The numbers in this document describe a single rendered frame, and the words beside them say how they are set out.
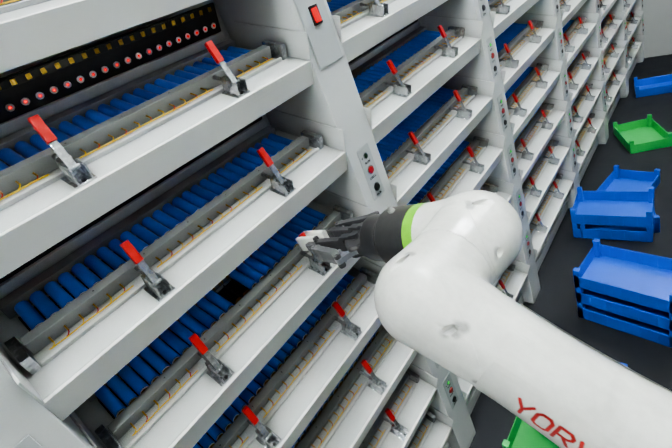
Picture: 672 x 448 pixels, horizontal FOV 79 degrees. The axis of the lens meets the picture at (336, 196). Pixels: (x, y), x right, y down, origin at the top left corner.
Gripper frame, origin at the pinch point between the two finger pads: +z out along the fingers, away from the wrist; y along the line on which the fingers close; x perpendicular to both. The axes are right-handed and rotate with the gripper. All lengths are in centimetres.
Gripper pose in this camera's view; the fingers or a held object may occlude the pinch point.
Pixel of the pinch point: (313, 240)
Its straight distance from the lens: 79.4
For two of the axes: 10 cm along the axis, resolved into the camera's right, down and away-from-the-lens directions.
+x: -4.8, -8.3, -2.9
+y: 6.0, -5.5, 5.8
